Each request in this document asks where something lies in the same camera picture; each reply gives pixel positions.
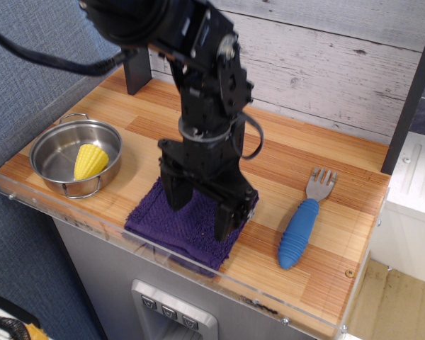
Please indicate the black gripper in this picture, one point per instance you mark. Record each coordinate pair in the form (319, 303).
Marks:
(213, 169)

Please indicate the purple cloth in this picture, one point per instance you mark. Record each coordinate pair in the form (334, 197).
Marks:
(190, 232)

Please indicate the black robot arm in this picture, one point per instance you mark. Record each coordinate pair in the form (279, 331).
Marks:
(204, 54)

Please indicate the grey toy fridge cabinet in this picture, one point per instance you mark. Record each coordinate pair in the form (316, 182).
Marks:
(108, 270)

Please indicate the yellow toy corn cob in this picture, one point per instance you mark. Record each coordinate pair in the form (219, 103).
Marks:
(90, 161)

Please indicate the silver dispenser button panel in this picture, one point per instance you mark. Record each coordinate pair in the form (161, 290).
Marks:
(165, 316)

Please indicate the small steel pot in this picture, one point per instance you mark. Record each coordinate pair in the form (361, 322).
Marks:
(54, 153)

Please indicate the white toy sink unit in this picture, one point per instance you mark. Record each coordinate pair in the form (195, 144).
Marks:
(398, 240)

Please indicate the yellow object at corner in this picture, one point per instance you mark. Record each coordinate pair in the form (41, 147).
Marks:
(36, 333)

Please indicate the blue handled metal fork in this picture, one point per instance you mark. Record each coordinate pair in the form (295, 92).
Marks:
(297, 233)

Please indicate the left dark grey post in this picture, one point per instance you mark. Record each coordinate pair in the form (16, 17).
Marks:
(137, 71)

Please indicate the dark grey post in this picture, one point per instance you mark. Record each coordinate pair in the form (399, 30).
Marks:
(137, 71)
(406, 118)

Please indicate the clear acrylic guard rail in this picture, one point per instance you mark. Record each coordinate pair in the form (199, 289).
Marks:
(251, 297)

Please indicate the right dark grey post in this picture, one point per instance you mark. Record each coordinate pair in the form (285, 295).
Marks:
(406, 118)

